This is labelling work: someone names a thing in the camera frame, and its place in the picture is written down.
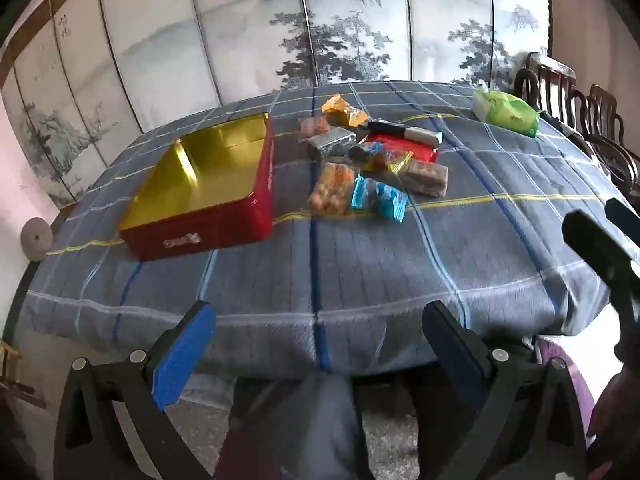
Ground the orange yellow snack packet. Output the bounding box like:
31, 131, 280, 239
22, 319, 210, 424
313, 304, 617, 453
320, 94, 370, 128

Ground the red tin box gold inside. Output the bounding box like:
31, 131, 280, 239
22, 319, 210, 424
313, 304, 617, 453
118, 112, 275, 262

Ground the person's grey trouser leg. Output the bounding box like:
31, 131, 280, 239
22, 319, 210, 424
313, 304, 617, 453
215, 374, 367, 480

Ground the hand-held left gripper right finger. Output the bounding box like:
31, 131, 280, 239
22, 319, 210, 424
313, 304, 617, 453
422, 301, 588, 480

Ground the small wooden stool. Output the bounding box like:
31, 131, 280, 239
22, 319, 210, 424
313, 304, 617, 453
0, 340, 47, 411

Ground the round grey stone disc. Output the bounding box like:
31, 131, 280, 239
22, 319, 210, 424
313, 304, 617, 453
20, 217, 52, 262

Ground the blue snack packet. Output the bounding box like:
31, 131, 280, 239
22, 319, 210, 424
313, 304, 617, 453
350, 176, 408, 222

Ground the peanut brittle bar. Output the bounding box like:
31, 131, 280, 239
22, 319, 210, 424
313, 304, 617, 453
395, 161, 449, 197

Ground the red snack packet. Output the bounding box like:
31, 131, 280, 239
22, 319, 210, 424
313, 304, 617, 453
361, 133, 439, 163

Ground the painted folding screen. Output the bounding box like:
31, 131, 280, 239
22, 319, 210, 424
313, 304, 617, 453
0, 0, 552, 211

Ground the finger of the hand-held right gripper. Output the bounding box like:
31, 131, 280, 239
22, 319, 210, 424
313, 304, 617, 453
561, 210, 640, 312
604, 198, 640, 248

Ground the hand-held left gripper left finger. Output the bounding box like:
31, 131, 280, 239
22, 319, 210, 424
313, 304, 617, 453
52, 301, 217, 480

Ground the silver snack packet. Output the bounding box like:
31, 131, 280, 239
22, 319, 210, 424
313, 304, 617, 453
306, 127, 357, 157

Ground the orange puffed snack packet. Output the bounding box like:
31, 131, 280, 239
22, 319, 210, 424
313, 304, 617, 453
306, 161, 362, 217

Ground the green tissue pack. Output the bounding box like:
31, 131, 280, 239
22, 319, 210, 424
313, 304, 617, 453
472, 85, 541, 139

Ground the colourful candy packet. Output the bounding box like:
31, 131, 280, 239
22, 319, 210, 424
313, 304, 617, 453
357, 141, 415, 175

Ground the dark wooden chair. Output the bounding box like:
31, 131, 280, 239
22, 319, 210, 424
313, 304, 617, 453
514, 51, 577, 121
570, 84, 640, 193

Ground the person's right forearm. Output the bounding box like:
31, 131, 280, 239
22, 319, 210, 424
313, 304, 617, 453
585, 370, 640, 480

